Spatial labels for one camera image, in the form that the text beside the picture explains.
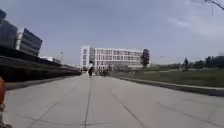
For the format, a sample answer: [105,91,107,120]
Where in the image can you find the robot's own part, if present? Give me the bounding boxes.
[0,76,6,105]

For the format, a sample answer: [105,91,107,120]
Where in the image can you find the dark wide stone steps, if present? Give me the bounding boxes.
[0,44,82,84]

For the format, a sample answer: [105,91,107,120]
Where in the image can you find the row of trees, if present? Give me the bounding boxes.
[181,54,224,70]

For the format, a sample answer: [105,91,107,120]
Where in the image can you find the white many-windowed building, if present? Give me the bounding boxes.
[80,45,150,70]

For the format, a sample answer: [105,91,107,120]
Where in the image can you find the dark tree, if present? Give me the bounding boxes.
[140,48,151,69]

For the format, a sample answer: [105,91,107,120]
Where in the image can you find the grey concrete slab pavement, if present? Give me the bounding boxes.
[0,73,224,128]

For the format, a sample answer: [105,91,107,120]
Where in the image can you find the grass field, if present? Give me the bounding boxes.
[111,68,224,88]

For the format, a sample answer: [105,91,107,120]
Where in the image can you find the person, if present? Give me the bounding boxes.
[87,60,94,78]

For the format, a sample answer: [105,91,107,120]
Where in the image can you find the grey concrete kerb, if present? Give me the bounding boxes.
[109,73,224,98]

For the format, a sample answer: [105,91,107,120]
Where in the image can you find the dark glass building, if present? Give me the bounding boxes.
[0,9,44,57]

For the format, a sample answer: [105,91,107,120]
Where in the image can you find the low white building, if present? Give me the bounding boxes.
[39,55,63,64]

